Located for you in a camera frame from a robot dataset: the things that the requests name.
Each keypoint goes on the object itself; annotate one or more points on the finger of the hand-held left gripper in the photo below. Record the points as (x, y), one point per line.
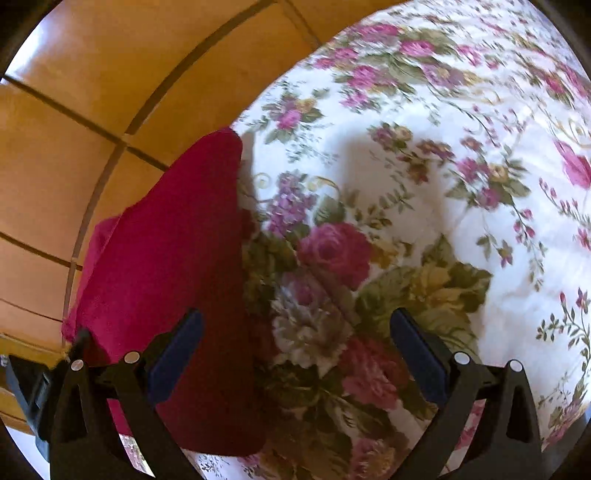
(82, 344)

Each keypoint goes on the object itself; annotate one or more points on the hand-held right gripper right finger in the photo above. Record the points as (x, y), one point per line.
(422, 355)

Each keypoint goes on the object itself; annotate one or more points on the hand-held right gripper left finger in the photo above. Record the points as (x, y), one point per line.
(173, 355)

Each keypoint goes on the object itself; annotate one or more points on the magenta small garment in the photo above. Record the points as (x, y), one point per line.
(175, 240)

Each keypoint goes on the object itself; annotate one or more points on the floral bed sheet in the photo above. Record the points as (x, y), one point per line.
(415, 184)

